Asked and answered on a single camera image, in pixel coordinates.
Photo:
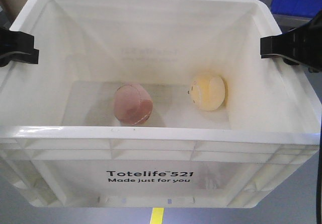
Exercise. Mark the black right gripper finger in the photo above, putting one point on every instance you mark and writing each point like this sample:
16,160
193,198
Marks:
301,45

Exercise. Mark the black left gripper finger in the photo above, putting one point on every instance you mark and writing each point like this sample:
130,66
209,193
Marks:
18,46

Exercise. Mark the yellow plush ball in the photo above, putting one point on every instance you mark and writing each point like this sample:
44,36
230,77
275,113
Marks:
207,91

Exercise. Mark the pink plush ball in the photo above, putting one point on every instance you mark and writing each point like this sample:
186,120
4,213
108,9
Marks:
132,104

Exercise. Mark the white plastic Totelife tote box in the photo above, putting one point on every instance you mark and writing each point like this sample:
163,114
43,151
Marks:
62,146

